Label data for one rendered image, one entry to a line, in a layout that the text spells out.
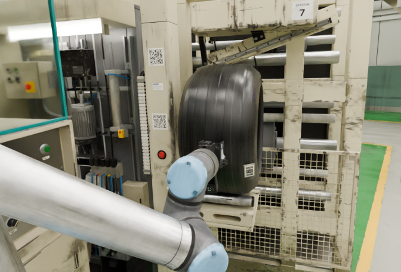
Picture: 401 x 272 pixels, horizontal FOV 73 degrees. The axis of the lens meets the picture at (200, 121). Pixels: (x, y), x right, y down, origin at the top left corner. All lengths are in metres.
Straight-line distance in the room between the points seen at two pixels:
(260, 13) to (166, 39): 0.47
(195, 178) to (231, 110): 0.41
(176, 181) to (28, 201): 0.31
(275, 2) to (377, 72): 8.87
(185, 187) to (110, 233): 0.22
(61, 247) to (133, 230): 0.78
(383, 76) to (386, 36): 1.19
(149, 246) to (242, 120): 0.59
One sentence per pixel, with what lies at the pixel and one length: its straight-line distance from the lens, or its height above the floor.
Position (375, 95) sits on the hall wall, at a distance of 10.21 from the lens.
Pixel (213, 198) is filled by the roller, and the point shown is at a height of 0.90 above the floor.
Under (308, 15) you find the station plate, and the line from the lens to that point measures 1.41.
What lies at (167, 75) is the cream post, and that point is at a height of 1.43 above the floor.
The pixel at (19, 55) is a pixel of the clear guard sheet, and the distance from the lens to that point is 1.09.
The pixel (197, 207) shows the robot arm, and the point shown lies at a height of 1.12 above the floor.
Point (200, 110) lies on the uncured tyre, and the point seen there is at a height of 1.30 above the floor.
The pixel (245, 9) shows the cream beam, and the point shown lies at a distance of 1.42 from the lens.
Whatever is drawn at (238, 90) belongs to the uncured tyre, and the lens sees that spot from 1.01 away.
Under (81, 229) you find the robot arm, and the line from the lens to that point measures 0.48.
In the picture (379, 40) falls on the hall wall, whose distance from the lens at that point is 10.26.
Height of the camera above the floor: 1.45
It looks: 11 degrees down
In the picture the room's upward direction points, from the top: 2 degrees counter-clockwise
